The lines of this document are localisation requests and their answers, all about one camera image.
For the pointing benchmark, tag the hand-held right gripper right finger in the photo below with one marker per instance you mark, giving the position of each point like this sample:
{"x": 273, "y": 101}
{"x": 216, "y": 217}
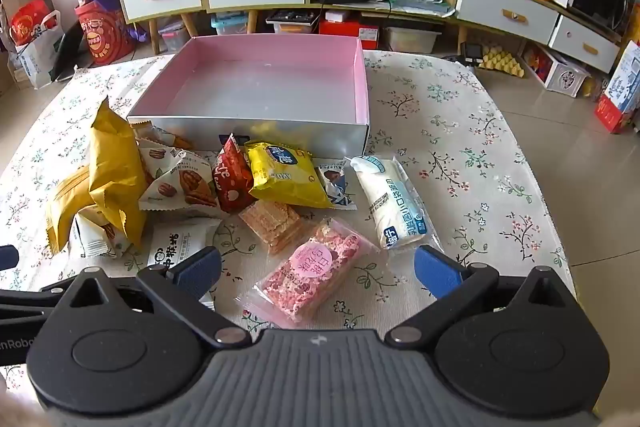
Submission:
{"x": 440, "y": 274}

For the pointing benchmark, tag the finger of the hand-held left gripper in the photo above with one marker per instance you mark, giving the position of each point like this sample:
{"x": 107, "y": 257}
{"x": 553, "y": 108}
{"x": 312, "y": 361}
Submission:
{"x": 25, "y": 304}
{"x": 9, "y": 257}

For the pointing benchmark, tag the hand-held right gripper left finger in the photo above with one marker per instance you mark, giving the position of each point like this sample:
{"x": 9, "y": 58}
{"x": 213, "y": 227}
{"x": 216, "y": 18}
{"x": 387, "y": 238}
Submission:
{"x": 197, "y": 274}

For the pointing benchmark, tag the white snack packet black print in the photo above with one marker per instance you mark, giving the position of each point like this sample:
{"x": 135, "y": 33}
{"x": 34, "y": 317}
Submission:
{"x": 170, "y": 247}

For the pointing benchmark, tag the gold snack packet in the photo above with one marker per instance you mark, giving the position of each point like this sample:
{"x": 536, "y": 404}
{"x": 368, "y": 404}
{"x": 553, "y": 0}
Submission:
{"x": 67, "y": 207}
{"x": 112, "y": 167}

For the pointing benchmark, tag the white bread packet blue label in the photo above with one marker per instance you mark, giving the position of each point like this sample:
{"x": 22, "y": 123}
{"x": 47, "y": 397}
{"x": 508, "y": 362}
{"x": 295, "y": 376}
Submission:
{"x": 395, "y": 202}

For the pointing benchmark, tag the white nut-print snack packet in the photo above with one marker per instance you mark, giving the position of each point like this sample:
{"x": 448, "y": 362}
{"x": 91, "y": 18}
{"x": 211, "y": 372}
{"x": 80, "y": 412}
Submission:
{"x": 180, "y": 179}
{"x": 95, "y": 237}

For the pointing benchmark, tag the clear wafer biscuit packet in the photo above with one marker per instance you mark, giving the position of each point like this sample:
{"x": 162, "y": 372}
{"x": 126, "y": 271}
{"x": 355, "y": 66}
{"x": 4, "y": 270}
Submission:
{"x": 272, "y": 224}

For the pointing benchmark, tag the red snack packet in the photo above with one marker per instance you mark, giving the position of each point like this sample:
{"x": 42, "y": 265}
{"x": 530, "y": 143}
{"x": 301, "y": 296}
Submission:
{"x": 231, "y": 187}

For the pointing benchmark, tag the pink nougat packet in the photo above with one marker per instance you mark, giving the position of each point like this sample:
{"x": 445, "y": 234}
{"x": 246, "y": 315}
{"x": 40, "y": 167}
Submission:
{"x": 315, "y": 274}

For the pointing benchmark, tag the yellow snack packet blue logo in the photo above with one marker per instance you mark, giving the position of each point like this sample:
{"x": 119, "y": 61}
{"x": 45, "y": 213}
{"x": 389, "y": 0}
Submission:
{"x": 285, "y": 179}

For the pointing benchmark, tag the small blue silver snack packet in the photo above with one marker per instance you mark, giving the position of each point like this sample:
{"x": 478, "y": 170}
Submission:
{"x": 336, "y": 184}

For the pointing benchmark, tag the white orange-striped snack packet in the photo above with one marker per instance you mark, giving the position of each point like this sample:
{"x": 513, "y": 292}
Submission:
{"x": 160, "y": 137}

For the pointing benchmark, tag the pink cardboard box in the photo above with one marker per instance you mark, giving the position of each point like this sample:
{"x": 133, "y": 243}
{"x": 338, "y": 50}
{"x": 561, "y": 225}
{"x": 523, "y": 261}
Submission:
{"x": 260, "y": 77}

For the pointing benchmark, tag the black flat panel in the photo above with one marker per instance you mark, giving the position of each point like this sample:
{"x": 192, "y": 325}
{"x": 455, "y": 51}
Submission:
{"x": 67, "y": 52}

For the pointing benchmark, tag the white paper bag red contents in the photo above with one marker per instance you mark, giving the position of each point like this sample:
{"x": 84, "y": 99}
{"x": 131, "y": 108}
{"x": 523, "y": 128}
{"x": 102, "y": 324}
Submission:
{"x": 32, "y": 42}

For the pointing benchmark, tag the yellow egg tray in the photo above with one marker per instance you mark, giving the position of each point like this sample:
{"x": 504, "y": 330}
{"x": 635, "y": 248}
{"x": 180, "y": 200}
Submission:
{"x": 500, "y": 63}

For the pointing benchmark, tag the white patterned gift box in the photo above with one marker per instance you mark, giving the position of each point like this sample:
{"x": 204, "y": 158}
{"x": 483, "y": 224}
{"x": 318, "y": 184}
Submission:
{"x": 557, "y": 74}

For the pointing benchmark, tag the clear storage bin pale contents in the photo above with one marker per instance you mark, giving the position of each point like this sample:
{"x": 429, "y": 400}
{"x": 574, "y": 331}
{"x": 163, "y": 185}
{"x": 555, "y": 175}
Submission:
{"x": 412, "y": 39}

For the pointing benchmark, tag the red printed gift bag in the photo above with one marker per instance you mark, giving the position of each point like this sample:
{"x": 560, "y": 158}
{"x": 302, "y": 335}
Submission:
{"x": 102, "y": 34}

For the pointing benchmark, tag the clear storage bin blue lid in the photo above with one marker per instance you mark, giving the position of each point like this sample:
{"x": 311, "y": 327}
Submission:
{"x": 230, "y": 24}

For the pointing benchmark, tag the blue white red carton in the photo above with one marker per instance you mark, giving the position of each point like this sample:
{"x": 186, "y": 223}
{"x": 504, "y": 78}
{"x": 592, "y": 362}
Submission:
{"x": 622, "y": 92}

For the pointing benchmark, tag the red box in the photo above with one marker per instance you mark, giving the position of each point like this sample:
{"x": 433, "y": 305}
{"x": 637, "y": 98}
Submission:
{"x": 347, "y": 32}

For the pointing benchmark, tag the clear storage bin orange latch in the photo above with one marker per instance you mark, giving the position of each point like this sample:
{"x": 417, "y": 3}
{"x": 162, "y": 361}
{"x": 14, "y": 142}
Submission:
{"x": 290, "y": 24}

